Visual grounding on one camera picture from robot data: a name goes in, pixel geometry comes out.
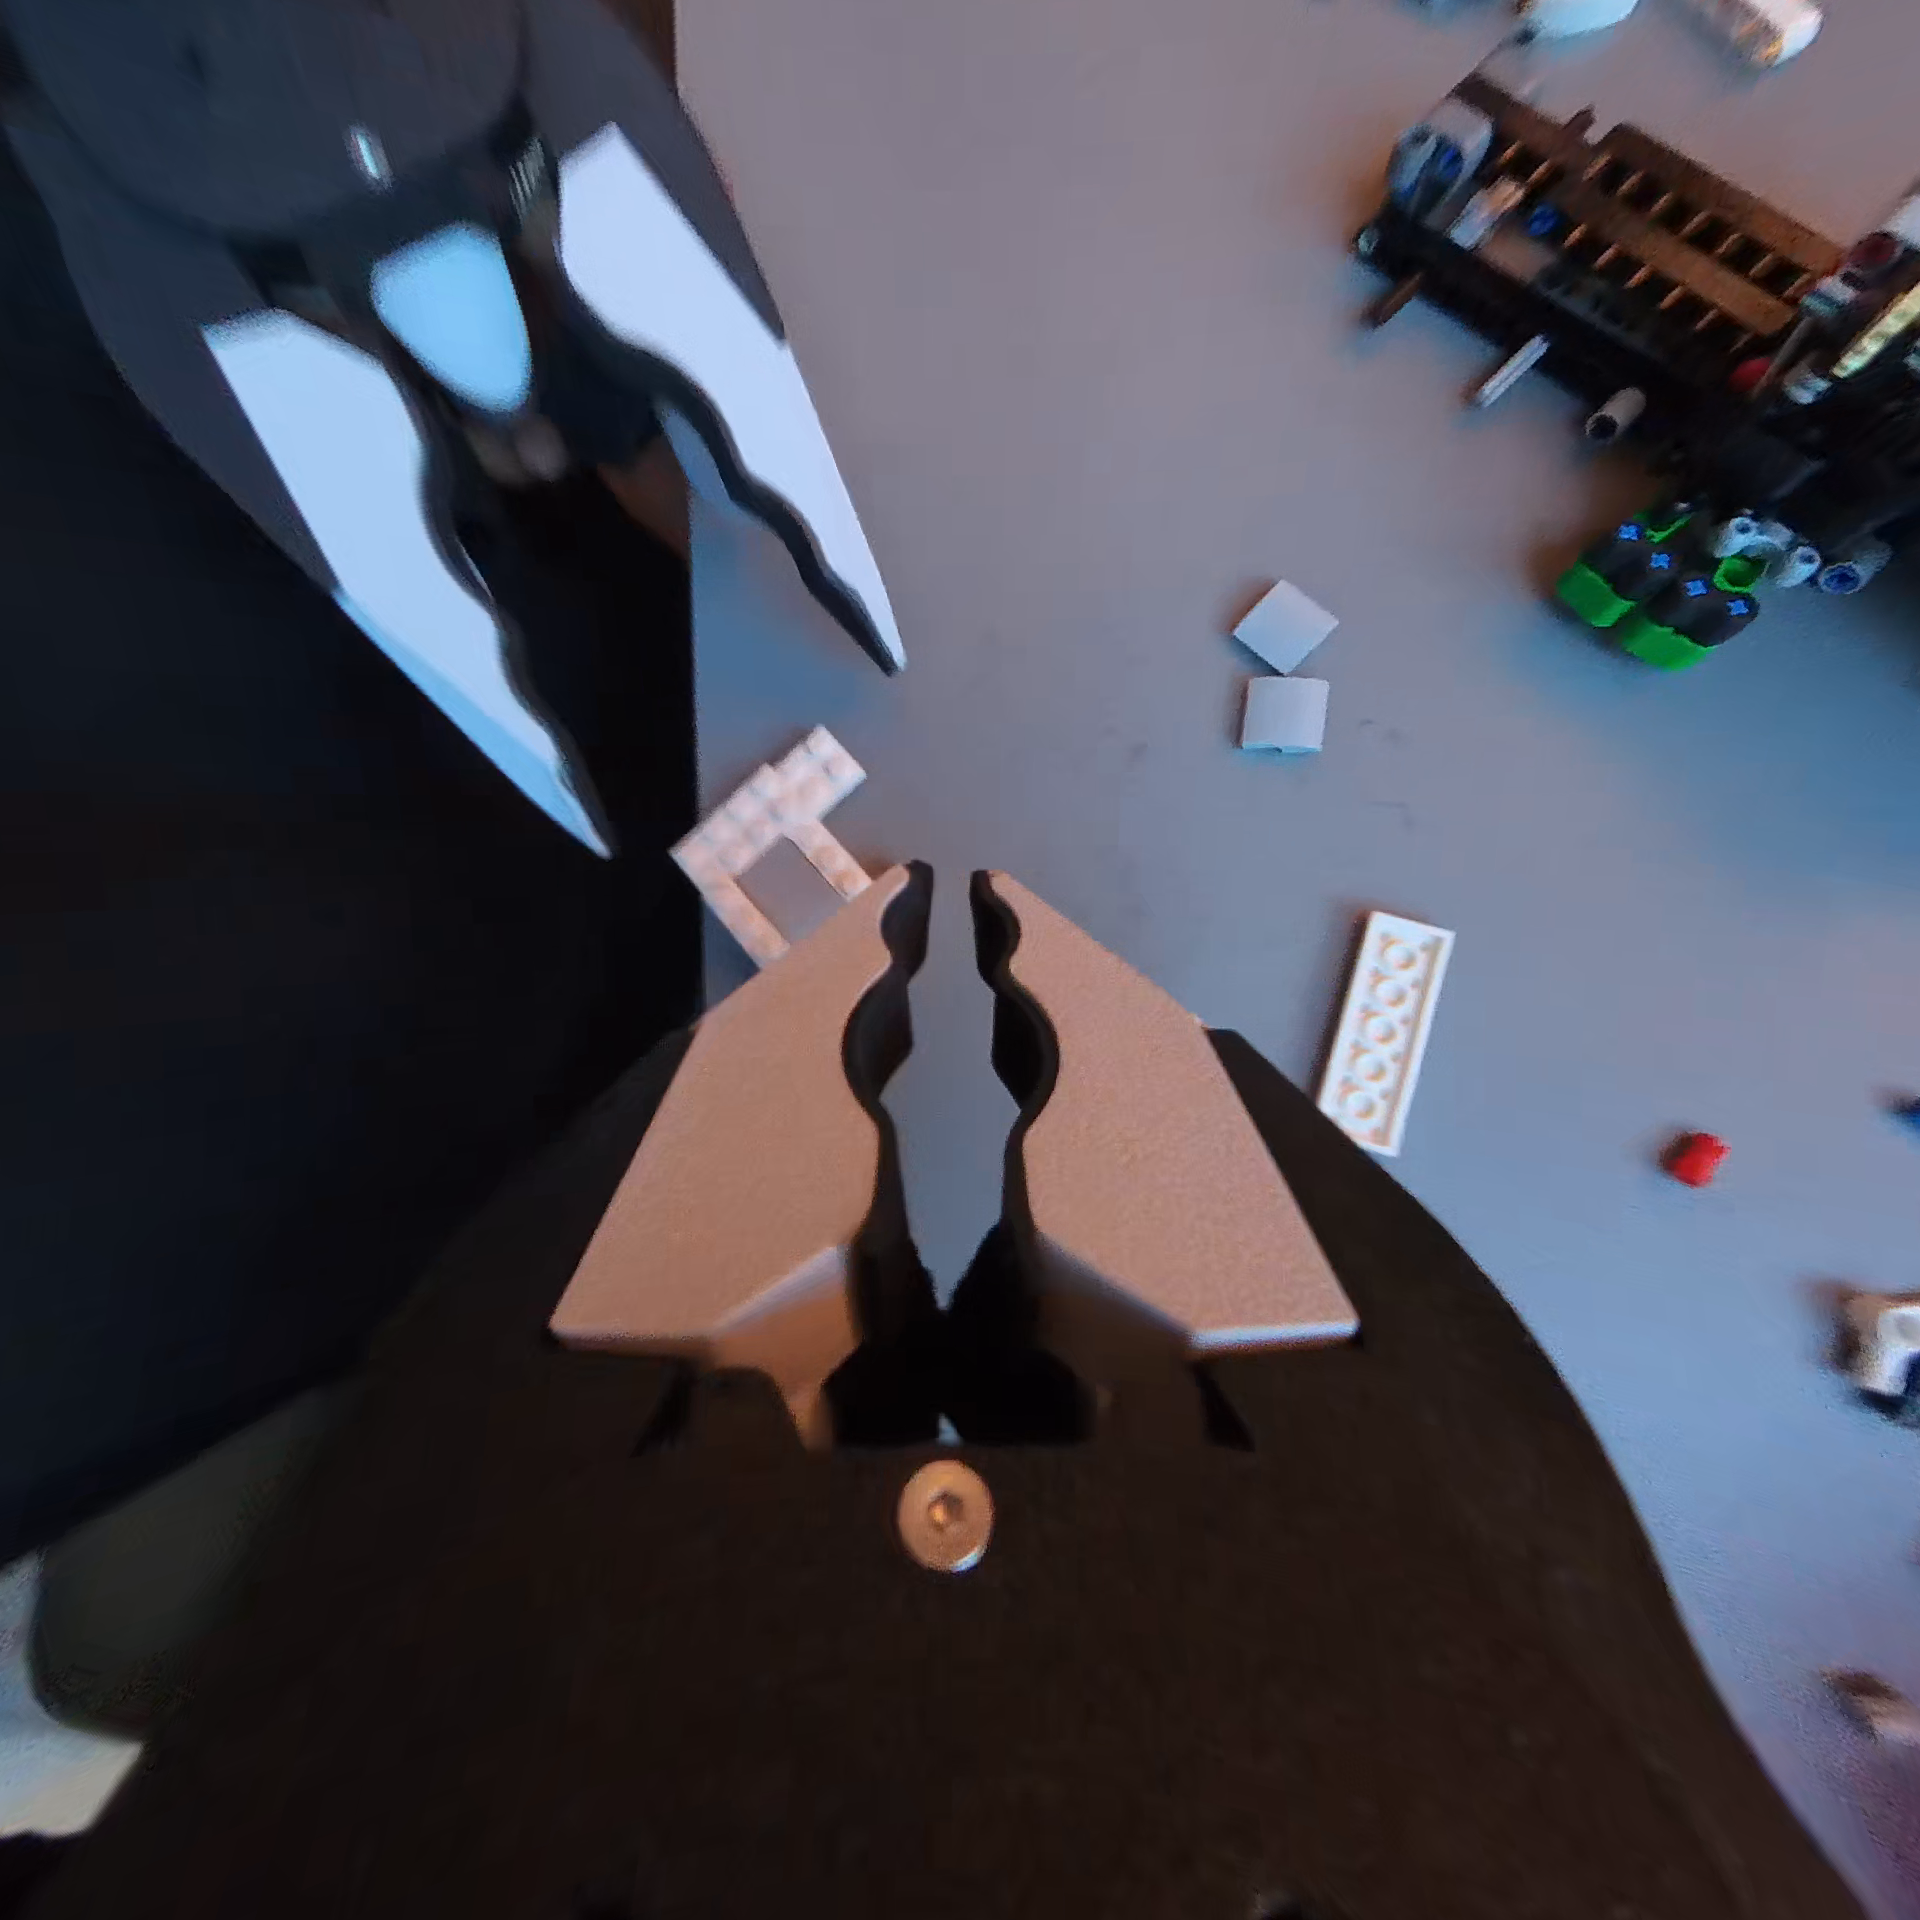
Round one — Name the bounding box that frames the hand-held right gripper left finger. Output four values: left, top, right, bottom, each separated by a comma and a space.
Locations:
550, 859, 944, 1454

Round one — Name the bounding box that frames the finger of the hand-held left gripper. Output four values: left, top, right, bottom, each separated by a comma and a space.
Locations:
554, 124, 909, 678
200, 307, 618, 862

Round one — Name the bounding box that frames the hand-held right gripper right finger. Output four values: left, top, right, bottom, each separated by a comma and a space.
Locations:
950, 867, 1360, 1361

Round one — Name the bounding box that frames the long white lego plate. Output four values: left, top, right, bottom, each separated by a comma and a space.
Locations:
1313, 909, 1456, 1160

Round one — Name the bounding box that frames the white lego frame plate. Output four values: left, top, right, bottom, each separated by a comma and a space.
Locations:
670, 728, 876, 964

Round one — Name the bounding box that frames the white curved lego tile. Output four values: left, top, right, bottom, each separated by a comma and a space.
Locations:
1238, 674, 1332, 757
1231, 579, 1342, 677

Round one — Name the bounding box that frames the white black lego piece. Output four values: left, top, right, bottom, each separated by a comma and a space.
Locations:
1837, 1286, 1920, 1420

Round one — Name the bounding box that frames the green black lego wheel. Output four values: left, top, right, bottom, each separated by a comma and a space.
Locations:
1553, 516, 1681, 629
1620, 577, 1760, 672

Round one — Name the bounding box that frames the grey lego connector cluster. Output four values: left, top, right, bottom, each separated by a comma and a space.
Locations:
1716, 513, 1894, 597

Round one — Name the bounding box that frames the black lego technic assembly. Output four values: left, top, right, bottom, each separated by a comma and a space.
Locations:
1353, 70, 1920, 548

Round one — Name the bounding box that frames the white brown lego piece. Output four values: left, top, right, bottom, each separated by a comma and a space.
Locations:
1686, 0, 1826, 69

